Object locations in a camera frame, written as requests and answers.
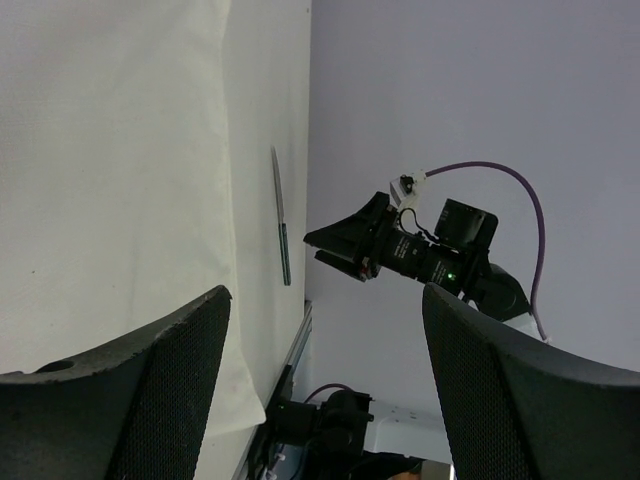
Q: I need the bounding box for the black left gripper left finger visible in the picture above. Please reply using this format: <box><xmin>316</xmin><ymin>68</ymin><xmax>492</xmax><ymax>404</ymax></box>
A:
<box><xmin>1</xmin><ymin>286</ymin><xmax>231</xmax><ymax>479</ymax></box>

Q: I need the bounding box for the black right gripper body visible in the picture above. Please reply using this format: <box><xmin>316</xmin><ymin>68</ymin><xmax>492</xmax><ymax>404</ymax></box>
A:
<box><xmin>357</xmin><ymin>198</ymin><xmax>498</xmax><ymax>295</ymax></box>

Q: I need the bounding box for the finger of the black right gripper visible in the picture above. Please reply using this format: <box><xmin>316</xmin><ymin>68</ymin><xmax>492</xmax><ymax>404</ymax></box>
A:
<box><xmin>314</xmin><ymin>250</ymin><xmax>365</xmax><ymax>280</ymax></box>
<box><xmin>303</xmin><ymin>192</ymin><xmax>390</xmax><ymax>256</ymax></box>

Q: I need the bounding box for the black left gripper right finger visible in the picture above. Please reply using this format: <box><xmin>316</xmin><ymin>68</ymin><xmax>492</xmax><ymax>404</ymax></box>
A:
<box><xmin>422</xmin><ymin>284</ymin><xmax>639</xmax><ymax>479</ymax></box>

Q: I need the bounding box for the knife with teal handle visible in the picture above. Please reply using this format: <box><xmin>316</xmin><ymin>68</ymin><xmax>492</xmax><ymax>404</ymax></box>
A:
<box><xmin>271</xmin><ymin>146</ymin><xmax>292</xmax><ymax>286</ymax></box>

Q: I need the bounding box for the white cloth napkin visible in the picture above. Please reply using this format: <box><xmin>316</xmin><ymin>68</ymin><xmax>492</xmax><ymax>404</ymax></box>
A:
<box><xmin>0</xmin><ymin>0</ymin><xmax>267</xmax><ymax>441</ymax></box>

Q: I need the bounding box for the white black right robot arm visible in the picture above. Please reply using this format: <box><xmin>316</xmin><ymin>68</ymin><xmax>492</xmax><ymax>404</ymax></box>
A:
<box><xmin>304</xmin><ymin>192</ymin><xmax>533</xmax><ymax>322</ymax></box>

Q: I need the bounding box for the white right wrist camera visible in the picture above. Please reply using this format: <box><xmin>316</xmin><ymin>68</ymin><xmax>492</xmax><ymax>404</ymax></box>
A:
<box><xmin>389</xmin><ymin>171</ymin><xmax>427</xmax><ymax>210</ymax></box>

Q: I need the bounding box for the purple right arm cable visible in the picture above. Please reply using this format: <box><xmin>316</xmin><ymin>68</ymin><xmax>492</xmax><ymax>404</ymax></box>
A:
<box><xmin>424</xmin><ymin>160</ymin><xmax>549</xmax><ymax>341</ymax></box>

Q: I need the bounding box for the aluminium front frame rail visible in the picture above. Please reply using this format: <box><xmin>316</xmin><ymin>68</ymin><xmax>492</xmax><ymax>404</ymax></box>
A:
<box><xmin>233</xmin><ymin>300</ymin><xmax>312</xmax><ymax>479</ymax></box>

